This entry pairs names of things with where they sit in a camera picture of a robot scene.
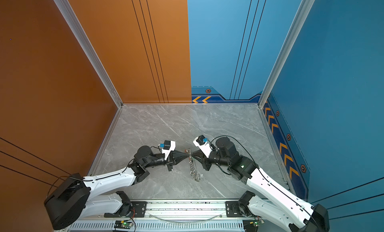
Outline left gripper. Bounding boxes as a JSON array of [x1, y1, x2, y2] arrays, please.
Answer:
[[144, 150, 189, 173]]

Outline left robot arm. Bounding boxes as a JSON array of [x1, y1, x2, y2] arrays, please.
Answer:
[[44, 146, 188, 231]]

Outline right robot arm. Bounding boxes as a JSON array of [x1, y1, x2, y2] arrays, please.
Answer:
[[192, 136, 330, 232]]

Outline green circuit board left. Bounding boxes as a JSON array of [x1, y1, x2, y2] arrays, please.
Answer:
[[114, 220, 135, 232]]

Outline green circuit board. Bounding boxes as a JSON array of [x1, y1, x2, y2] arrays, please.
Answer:
[[243, 220, 265, 232], [114, 220, 135, 232]]

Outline green circuit board right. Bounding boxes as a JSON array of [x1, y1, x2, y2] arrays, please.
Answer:
[[243, 220, 265, 232]]

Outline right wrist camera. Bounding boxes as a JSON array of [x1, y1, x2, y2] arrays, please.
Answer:
[[193, 135, 214, 158]]

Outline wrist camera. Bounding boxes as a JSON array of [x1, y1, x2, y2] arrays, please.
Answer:
[[193, 135, 214, 158], [159, 141, 176, 160]]

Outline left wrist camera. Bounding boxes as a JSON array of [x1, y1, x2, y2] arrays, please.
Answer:
[[159, 141, 176, 160]]

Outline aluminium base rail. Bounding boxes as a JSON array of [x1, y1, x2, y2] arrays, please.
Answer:
[[64, 199, 263, 232]]

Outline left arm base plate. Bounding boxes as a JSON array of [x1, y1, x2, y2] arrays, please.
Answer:
[[104, 201, 147, 218]]

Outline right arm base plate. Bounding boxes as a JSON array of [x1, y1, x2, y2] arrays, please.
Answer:
[[225, 201, 257, 219]]

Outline aluminium corner post right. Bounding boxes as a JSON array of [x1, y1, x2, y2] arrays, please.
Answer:
[[258, 0, 315, 109]]

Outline aluminium corner post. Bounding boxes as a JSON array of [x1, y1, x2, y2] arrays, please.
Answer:
[[258, 0, 315, 109], [53, 0, 124, 109]]

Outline aluminium corner post left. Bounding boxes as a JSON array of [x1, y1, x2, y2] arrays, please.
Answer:
[[53, 0, 124, 109]]

